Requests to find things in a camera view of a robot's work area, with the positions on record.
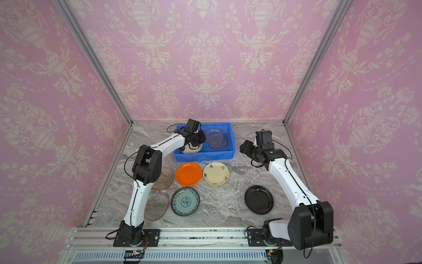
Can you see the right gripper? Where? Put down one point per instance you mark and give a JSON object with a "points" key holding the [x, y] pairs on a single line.
{"points": [[248, 148]]}

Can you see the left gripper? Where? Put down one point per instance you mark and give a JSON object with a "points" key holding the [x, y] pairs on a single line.
{"points": [[203, 138]]}

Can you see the cream plate with black patch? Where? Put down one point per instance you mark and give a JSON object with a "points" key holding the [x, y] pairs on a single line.
{"points": [[190, 149]]}

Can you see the orange plastic plate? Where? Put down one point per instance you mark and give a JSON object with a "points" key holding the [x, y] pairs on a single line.
{"points": [[188, 174]]}

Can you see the cream floral plate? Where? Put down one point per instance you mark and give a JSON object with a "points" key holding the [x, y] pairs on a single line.
{"points": [[216, 173]]}

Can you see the black round plate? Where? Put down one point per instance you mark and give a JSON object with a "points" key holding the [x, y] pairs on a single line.
{"points": [[259, 200]]}

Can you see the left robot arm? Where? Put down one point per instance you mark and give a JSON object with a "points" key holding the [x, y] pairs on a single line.
{"points": [[146, 171]]}

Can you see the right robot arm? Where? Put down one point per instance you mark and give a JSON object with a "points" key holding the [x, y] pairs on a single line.
{"points": [[312, 221]]}

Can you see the blue plastic bin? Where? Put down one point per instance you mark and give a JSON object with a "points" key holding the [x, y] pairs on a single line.
{"points": [[207, 153]]}

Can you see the brown transparent glass plate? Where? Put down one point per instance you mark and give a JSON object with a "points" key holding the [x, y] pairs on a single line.
{"points": [[165, 180]]}

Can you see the blue patterned ceramic plate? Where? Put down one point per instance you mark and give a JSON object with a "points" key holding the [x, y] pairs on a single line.
{"points": [[185, 201]]}

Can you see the clear grey glass plate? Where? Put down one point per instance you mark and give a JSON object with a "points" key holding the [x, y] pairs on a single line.
{"points": [[156, 206]]}

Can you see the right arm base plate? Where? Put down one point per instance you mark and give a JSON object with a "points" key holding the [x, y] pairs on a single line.
{"points": [[255, 238]]}

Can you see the aluminium mounting rail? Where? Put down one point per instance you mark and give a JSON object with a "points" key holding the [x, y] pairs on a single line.
{"points": [[191, 245]]}

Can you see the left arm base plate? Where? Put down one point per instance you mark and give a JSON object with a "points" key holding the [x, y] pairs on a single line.
{"points": [[145, 238]]}

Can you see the right aluminium frame post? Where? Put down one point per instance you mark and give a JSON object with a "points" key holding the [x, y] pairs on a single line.
{"points": [[321, 50]]}

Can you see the aluminium frame post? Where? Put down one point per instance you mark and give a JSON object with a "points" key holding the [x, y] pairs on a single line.
{"points": [[83, 41], [321, 50]]}

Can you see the left aluminium frame post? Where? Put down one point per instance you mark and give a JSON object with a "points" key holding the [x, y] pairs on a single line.
{"points": [[83, 41]]}

